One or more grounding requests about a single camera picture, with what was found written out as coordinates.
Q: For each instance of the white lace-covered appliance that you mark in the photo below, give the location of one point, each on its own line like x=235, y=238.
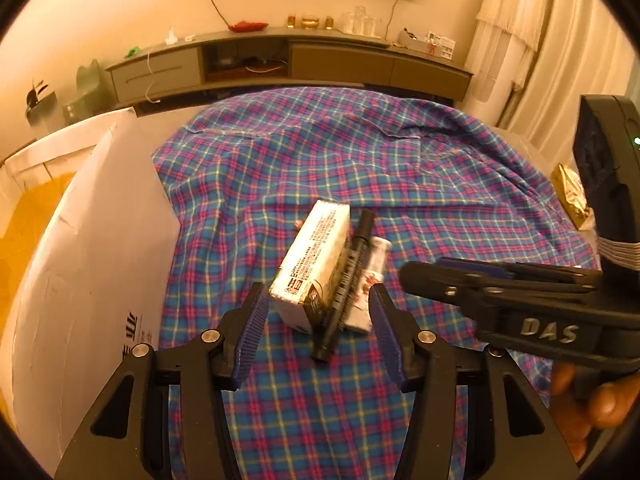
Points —
x=505, y=35

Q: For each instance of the long grey tv cabinet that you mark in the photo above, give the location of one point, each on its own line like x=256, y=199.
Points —
x=340, y=60

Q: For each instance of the black marker pen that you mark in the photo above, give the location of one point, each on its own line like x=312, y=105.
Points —
x=346, y=270

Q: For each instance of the gold foil packet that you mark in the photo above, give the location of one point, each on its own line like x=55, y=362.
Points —
x=570, y=195

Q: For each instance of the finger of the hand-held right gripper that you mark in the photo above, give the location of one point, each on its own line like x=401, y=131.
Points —
x=435, y=280
x=475, y=264

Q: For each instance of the green plastic chair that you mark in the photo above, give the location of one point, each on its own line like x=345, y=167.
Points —
x=90, y=90

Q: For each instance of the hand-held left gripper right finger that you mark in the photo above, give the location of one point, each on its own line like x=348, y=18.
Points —
x=387, y=331

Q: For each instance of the white cardboard box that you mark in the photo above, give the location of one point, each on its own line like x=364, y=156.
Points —
x=90, y=240

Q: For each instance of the white packet with red print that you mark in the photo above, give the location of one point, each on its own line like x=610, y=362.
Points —
x=374, y=270

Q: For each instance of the white and red box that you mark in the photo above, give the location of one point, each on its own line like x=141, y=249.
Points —
x=440, y=45

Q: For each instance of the red ornament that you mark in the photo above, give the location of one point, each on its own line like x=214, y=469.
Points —
x=247, y=25

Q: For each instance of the small white figurine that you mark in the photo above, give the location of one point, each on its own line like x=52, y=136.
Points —
x=172, y=36

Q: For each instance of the person's right hand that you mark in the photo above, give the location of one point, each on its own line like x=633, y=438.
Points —
x=607, y=402

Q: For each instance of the beige tissue box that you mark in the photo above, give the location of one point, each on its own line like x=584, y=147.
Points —
x=411, y=39

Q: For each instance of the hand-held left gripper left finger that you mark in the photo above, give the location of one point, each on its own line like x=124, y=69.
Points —
x=252, y=321

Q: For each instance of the small green item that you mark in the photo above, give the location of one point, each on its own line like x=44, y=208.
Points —
x=133, y=51

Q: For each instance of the small white carton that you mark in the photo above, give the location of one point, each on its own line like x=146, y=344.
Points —
x=310, y=252

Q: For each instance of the cream curtain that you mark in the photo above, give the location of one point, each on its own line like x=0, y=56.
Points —
x=585, y=35

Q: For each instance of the cluster of clear glass cups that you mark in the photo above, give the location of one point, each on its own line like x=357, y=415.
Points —
x=362, y=22

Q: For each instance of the blue plaid cloth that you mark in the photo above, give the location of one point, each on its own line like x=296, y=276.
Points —
x=300, y=160

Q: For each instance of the wide amber glass jar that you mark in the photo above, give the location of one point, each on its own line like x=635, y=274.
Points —
x=310, y=22

